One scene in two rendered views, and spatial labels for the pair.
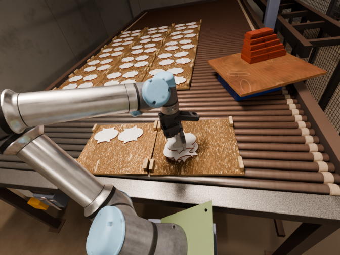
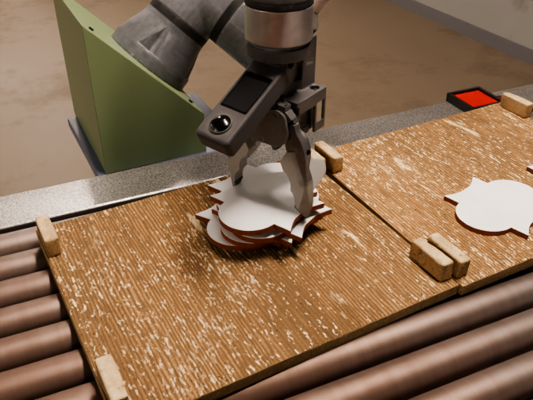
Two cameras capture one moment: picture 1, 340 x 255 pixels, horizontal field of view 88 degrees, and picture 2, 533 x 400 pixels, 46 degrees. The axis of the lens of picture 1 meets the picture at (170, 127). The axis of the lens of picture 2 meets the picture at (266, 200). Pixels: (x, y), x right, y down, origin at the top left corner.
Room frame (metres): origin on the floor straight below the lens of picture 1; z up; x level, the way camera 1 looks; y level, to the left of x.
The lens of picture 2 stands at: (1.05, -0.48, 1.42)
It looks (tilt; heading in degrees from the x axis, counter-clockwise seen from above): 34 degrees down; 137
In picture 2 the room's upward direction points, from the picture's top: straight up
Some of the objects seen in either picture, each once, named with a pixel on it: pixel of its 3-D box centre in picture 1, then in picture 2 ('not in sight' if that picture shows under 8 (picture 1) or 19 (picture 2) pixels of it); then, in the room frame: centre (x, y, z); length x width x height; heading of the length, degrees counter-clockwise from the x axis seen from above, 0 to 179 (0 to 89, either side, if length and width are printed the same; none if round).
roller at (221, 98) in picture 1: (143, 102); not in sight; (1.12, 0.15, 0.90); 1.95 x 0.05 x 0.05; 71
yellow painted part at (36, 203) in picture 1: (32, 194); not in sight; (0.64, 0.90, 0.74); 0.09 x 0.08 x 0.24; 71
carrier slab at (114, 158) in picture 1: (118, 146); (485, 178); (0.69, 0.30, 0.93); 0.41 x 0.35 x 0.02; 75
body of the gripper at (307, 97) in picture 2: (171, 121); (281, 90); (0.57, -0.01, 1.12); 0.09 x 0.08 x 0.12; 100
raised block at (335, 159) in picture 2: (146, 164); (327, 155); (0.51, 0.15, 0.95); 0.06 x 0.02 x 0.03; 165
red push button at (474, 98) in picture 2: not in sight; (475, 101); (0.53, 0.54, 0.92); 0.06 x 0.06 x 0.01; 71
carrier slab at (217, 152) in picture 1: (194, 144); (235, 259); (0.58, -0.10, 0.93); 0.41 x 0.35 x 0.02; 76
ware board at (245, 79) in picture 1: (258, 66); not in sight; (1.02, -0.65, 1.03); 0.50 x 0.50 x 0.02; 3
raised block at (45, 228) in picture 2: (240, 163); (47, 235); (0.41, -0.26, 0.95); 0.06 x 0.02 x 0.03; 166
